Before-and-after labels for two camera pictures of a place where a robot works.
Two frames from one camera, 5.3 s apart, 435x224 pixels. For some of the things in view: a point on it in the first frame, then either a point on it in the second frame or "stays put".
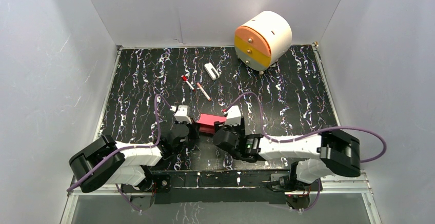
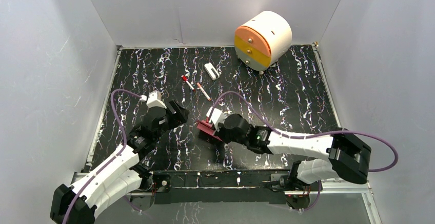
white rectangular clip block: [212, 71] stays put
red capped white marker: [185, 79] stays put
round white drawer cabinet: [263, 40] stays put
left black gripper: [193, 128] to [177, 113]
